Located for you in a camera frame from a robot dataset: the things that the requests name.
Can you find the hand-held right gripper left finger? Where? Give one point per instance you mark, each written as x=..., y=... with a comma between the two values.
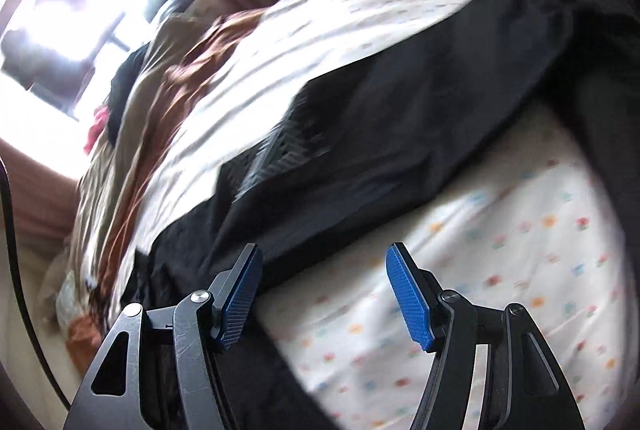
x=239, y=305

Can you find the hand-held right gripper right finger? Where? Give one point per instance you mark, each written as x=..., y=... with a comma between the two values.
x=407, y=300

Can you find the black garment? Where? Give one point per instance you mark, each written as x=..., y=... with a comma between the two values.
x=375, y=134

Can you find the dark clothes pile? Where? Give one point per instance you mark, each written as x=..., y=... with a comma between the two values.
x=122, y=84

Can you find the floral bed sheet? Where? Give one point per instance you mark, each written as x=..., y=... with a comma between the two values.
x=500, y=235

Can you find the pink cloth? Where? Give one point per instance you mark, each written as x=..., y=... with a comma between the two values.
x=97, y=125

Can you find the brown blanket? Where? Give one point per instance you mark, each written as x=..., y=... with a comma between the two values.
x=200, y=54

